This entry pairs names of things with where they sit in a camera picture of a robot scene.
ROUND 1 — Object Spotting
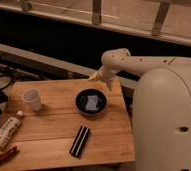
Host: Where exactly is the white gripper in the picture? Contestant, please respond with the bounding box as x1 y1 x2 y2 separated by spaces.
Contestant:
88 66 116 91

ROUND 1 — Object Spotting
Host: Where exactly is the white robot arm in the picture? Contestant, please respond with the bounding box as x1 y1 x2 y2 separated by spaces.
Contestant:
90 48 191 171

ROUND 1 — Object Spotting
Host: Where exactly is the white paper in cup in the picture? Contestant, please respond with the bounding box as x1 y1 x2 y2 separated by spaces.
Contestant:
86 95 98 111

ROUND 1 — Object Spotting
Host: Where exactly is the black ceramic cup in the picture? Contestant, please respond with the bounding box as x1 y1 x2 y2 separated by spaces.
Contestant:
75 89 107 116

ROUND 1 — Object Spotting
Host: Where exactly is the translucent plastic cup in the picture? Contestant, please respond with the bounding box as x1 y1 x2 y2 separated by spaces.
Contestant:
21 89 42 111

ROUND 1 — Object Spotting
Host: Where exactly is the small white bottle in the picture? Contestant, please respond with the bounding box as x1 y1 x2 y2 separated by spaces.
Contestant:
0 111 24 148

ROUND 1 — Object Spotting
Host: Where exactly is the red snack wrapper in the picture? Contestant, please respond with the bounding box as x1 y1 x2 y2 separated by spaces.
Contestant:
0 146 19 165

